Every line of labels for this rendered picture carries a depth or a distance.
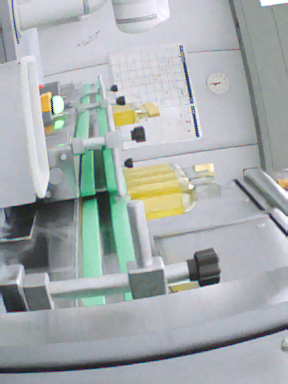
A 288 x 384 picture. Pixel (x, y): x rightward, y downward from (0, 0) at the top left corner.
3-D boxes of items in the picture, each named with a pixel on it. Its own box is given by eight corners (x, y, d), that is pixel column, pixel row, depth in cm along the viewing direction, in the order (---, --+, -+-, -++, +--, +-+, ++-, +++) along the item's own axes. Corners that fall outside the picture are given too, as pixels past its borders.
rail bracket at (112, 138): (82, 209, 111) (155, 197, 111) (67, 114, 106) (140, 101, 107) (82, 205, 113) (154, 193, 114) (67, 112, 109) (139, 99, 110)
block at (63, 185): (41, 206, 110) (80, 199, 110) (32, 153, 107) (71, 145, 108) (43, 201, 113) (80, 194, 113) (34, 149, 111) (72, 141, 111)
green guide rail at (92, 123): (74, 156, 113) (119, 147, 113) (73, 150, 113) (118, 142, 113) (84, 86, 282) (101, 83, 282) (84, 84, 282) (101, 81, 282)
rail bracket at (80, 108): (75, 115, 166) (126, 105, 166) (72, 89, 164) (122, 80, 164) (76, 113, 169) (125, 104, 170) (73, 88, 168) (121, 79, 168)
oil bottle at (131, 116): (87, 132, 242) (161, 120, 243) (85, 118, 241) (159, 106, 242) (87, 130, 248) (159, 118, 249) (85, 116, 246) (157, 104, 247)
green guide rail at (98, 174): (81, 197, 115) (126, 189, 115) (80, 191, 114) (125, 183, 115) (86, 101, 284) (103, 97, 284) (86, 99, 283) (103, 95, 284)
